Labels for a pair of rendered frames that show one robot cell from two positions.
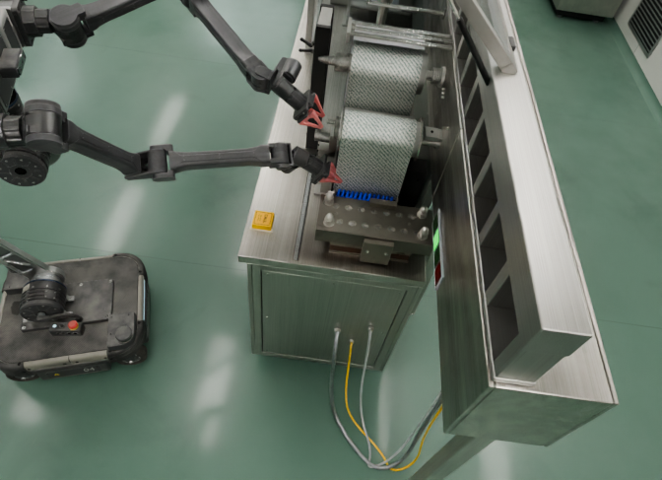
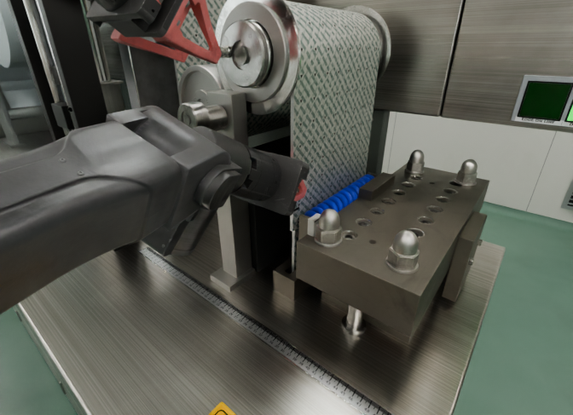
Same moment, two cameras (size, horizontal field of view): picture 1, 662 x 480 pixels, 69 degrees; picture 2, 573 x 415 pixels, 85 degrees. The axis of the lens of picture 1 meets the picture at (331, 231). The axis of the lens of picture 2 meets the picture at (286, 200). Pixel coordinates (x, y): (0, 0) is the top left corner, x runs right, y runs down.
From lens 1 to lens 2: 1.43 m
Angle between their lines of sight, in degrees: 45
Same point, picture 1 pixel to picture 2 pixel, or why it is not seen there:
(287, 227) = (284, 398)
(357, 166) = (322, 128)
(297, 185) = (182, 305)
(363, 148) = (328, 67)
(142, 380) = not seen: outside the picture
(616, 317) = not seen: hidden behind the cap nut
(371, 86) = (212, 14)
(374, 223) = (422, 209)
